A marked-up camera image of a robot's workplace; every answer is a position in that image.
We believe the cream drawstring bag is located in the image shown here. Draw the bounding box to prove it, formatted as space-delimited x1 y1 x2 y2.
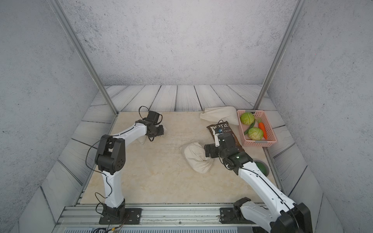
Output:
200 106 239 126
137 125 165 145
180 142 214 174

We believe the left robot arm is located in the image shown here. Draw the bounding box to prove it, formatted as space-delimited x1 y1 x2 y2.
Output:
95 110 164 224

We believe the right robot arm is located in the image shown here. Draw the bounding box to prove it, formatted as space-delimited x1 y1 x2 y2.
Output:
204 133 313 233

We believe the brown potato chips bag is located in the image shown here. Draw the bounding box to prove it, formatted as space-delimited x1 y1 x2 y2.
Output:
207 120 244 151

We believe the front green cabbage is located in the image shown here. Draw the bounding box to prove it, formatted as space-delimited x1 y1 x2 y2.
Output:
247 127 264 140

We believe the green cabbage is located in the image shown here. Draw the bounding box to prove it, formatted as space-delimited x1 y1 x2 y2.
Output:
247 127 264 140
240 112 255 126

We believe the green cucumber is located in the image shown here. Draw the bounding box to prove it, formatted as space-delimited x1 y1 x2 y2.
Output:
244 119 255 135

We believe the pink plastic basket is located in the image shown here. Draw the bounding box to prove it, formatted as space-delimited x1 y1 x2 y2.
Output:
237 110 277 147

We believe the back green cabbage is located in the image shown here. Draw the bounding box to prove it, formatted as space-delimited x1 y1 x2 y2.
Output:
240 112 255 126

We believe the orange carrot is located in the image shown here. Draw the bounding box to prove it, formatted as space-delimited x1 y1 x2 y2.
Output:
258 122 268 140

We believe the grey bowl with green ball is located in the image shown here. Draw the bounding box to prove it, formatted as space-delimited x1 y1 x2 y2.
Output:
254 159 270 177

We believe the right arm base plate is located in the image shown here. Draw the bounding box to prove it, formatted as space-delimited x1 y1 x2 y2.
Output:
219 207 254 224

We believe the right aluminium frame post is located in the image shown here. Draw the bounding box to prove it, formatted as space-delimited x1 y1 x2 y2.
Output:
254 0 306 110

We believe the aluminium frame post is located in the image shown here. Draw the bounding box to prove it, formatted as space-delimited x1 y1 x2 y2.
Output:
48 0 119 117
254 0 306 110

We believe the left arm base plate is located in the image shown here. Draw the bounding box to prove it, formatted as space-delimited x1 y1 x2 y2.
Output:
99 207 142 225

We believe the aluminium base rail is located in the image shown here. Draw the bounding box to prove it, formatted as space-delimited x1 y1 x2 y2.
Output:
53 203 268 233

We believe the left aluminium frame post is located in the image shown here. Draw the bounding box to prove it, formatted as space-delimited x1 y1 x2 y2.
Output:
48 0 119 117

